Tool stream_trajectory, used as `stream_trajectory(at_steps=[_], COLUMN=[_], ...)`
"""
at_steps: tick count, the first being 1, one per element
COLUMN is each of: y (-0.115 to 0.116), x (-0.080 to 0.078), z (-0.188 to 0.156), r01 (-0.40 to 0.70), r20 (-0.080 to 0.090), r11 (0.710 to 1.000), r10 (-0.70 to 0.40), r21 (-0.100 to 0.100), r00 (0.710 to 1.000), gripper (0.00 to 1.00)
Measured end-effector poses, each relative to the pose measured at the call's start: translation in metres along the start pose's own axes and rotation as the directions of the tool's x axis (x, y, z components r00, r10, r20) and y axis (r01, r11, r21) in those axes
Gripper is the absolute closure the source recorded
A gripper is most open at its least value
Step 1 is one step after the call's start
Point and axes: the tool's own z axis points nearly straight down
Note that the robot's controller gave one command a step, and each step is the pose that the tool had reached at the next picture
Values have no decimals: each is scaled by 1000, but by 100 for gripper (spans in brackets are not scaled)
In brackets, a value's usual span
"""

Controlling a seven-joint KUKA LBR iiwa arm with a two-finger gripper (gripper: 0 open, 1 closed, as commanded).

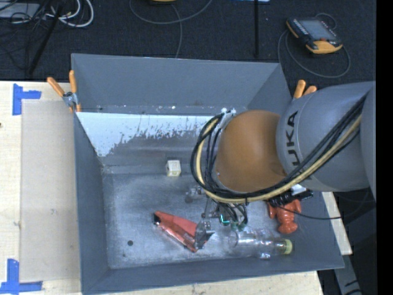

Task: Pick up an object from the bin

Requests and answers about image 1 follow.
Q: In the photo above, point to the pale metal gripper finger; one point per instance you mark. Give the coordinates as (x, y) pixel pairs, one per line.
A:
(210, 234)
(200, 235)

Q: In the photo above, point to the red flat packet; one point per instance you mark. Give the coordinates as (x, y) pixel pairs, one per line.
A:
(176, 226)

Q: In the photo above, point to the small clear glass thing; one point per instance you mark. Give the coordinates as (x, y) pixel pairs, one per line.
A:
(194, 193)

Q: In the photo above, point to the clear plastic bottle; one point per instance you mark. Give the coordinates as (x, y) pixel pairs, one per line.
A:
(261, 244)

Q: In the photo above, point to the grey metal bin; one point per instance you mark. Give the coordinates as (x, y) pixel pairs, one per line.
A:
(147, 214)

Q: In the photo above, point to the small cream cube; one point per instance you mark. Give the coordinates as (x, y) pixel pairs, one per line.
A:
(173, 168)

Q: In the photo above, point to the orange toy lobster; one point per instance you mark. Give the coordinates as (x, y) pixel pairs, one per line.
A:
(287, 220)

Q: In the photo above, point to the pale wood flat board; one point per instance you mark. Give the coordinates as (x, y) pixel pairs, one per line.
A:
(49, 189)

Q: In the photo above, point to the black cylinder on white bracket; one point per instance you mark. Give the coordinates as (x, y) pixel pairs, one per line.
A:
(291, 196)

